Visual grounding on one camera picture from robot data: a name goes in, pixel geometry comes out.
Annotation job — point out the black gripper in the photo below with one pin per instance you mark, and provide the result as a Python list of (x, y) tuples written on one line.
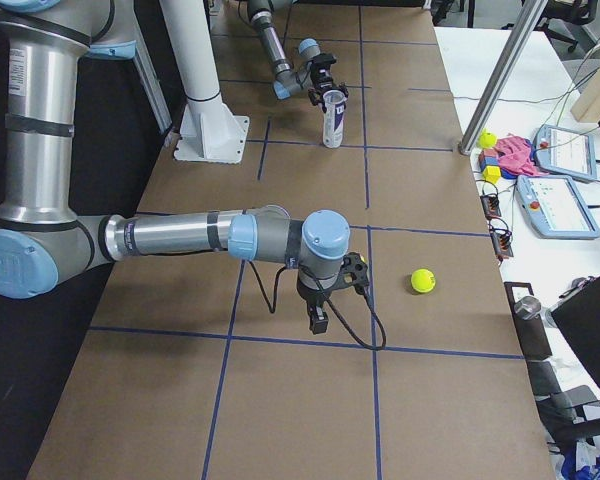
[(324, 80), (311, 301)]

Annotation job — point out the clear tennis ball can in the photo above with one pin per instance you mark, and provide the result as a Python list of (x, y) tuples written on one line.
[(333, 124)]

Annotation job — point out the yellow tennis ball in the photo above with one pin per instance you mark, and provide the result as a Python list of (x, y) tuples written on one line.
[(487, 139), (423, 280)]

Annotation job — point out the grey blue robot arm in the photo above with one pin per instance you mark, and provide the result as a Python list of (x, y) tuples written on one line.
[(288, 81), (44, 243)]

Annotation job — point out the yellow tennis ball on desk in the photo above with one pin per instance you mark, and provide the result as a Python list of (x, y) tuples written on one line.
[(487, 139)]

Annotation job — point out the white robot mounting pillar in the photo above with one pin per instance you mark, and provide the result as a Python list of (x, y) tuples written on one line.
[(209, 131)]

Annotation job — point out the red cube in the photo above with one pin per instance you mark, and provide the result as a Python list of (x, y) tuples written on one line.
[(489, 153)]

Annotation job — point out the blue cube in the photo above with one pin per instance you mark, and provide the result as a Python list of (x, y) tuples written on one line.
[(485, 162)]

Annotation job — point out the yellow cube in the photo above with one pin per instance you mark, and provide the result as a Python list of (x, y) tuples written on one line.
[(491, 173)]

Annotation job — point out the pink cloth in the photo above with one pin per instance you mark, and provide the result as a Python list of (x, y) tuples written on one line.
[(514, 157)]

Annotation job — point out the orange black connector box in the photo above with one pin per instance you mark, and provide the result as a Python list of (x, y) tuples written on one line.
[(491, 205)]

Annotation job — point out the small metal cup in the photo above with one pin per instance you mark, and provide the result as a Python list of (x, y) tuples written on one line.
[(527, 307)]

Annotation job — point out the upper teach pendant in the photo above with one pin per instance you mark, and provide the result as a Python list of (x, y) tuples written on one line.
[(559, 150)]

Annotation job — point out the teach pendant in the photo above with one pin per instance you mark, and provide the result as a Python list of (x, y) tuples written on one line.
[(559, 150), (555, 208)]

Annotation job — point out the lower teach pendant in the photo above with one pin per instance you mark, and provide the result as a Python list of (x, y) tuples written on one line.
[(555, 208)]

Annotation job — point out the black office chair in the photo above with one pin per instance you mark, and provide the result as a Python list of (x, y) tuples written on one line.
[(578, 13)]

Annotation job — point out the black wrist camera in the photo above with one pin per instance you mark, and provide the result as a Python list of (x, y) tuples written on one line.
[(354, 273), (323, 61)]

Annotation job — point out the aluminium frame post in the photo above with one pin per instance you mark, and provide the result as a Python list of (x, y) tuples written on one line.
[(518, 37)]

